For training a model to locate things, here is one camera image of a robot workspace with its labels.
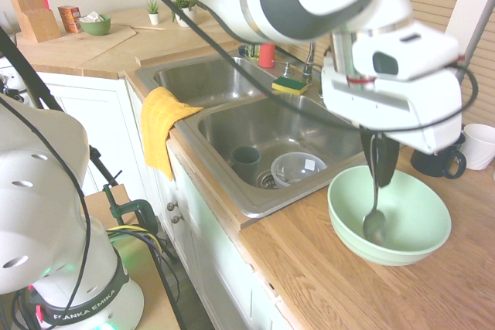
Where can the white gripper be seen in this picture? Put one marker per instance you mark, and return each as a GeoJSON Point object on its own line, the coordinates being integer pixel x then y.
{"type": "Point", "coordinates": [421, 109]}

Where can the metal spoon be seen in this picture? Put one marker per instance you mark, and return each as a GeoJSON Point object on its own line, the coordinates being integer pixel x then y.
{"type": "Point", "coordinates": [374, 225]}

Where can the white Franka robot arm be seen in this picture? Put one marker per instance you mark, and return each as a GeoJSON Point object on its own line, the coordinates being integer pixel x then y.
{"type": "Point", "coordinates": [270, 1]}

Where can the stainless steel double sink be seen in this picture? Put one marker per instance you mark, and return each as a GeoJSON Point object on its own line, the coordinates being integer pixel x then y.
{"type": "Point", "coordinates": [270, 129]}

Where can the metal sink drain strainer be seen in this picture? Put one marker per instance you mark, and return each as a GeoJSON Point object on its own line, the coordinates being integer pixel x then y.
{"type": "Point", "coordinates": [266, 180]}

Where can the black mug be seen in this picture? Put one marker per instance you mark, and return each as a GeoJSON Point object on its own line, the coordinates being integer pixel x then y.
{"type": "Point", "coordinates": [429, 162]}

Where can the light green bowl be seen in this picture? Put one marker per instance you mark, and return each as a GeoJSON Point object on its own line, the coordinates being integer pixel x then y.
{"type": "Point", "coordinates": [417, 210]}

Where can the clear glass bowl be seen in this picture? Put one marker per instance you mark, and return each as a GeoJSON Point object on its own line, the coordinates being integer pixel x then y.
{"type": "Point", "coordinates": [298, 165]}

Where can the white cup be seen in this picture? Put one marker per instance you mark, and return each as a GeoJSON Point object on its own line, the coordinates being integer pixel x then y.
{"type": "Point", "coordinates": [479, 146]}

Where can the yellow green sponge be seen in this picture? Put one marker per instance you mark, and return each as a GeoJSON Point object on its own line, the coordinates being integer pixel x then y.
{"type": "Point", "coordinates": [289, 86]}

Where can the metal faucet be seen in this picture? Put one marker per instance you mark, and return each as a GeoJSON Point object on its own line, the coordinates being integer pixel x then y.
{"type": "Point", "coordinates": [309, 65]}

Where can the grey-green plastic cup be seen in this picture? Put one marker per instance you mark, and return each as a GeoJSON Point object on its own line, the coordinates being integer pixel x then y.
{"type": "Point", "coordinates": [244, 160]}

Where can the red plastic cup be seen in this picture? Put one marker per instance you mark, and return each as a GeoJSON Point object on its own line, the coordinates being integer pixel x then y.
{"type": "Point", "coordinates": [266, 56]}

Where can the white kitchen cabinet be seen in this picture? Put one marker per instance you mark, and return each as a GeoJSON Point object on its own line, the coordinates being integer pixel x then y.
{"type": "Point", "coordinates": [216, 252]}

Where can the metal cabinet knob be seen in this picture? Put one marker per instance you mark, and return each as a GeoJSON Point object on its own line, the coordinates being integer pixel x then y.
{"type": "Point", "coordinates": [177, 218]}
{"type": "Point", "coordinates": [172, 205]}

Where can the yellow dish towel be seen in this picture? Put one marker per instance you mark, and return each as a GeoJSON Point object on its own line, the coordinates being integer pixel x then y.
{"type": "Point", "coordinates": [156, 125]}

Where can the leafy potted plant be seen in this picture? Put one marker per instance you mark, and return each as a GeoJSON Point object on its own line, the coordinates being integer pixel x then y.
{"type": "Point", "coordinates": [185, 15]}

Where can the green metal clamp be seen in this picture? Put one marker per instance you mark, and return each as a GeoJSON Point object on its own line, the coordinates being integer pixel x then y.
{"type": "Point", "coordinates": [131, 208]}

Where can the thin wooden stick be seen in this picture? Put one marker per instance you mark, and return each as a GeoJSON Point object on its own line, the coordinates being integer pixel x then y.
{"type": "Point", "coordinates": [149, 28]}

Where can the small spiky potted plant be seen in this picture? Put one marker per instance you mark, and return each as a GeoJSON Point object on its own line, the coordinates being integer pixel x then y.
{"type": "Point", "coordinates": [154, 17]}

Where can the small dark green bowl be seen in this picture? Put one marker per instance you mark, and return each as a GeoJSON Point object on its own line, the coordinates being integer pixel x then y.
{"type": "Point", "coordinates": [96, 28]}

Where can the white crumpled paper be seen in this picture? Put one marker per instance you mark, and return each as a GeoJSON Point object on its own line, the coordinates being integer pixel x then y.
{"type": "Point", "coordinates": [91, 18]}

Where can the orange cardboard box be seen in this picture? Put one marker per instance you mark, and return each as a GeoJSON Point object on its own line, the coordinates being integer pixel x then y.
{"type": "Point", "coordinates": [69, 19]}

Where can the wooden knife block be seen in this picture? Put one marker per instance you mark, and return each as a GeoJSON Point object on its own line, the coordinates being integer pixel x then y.
{"type": "Point", "coordinates": [35, 21]}

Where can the grey camera stand pole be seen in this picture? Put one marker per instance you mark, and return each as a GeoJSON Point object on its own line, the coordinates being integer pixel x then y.
{"type": "Point", "coordinates": [477, 32]}

